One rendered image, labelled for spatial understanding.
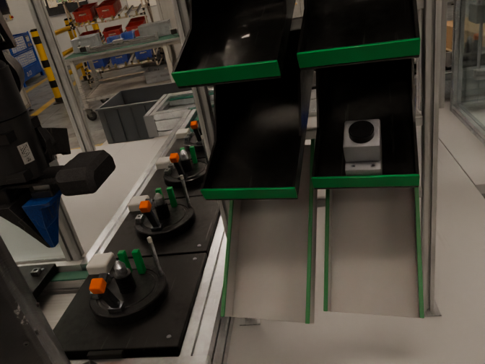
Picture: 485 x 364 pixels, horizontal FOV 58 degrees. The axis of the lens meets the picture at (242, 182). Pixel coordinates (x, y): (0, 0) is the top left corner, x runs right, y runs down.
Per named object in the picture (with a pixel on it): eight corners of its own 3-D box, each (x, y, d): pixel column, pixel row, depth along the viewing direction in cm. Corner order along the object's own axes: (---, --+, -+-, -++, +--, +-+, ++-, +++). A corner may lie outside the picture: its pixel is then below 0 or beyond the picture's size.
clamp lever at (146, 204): (159, 228, 94) (147, 207, 89) (151, 229, 95) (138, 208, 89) (162, 214, 97) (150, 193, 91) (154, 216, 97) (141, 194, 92)
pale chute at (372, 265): (422, 318, 61) (424, 318, 57) (328, 311, 65) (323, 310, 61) (414, 133, 69) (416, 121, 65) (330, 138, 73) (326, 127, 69)
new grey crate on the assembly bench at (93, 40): (96, 50, 563) (92, 36, 556) (74, 54, 563) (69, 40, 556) (103, 45, 599) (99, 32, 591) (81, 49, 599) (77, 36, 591)
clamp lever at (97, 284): (120, 310, 73) (99, 288, 67) (108, 310, 73) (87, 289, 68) (124, 289, 75) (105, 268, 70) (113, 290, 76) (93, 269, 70)
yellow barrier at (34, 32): (65, 102, 703) (37, 28, 652) (53, 105, 703) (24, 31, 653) (112, 61, 1008) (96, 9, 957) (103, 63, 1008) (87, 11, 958)
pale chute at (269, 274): (315, 323, 64) (309, 323, 60) (230, 316, 68) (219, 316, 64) (319, 144, 72) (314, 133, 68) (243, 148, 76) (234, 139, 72)
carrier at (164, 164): (226, 199, 111) (216, 154, 105) (137, 208, 115) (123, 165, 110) (237, 159, 132) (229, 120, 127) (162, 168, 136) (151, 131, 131)
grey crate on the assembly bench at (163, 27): (170, 35, 567) (167, 21, 560) (140, 40, 569) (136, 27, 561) (173, 31, 595) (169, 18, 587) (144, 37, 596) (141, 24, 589)
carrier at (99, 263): (181, 355, 68) (160, 293, 62) (42, 360, 72) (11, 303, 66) (208, 259, 89) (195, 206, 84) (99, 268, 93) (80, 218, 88)
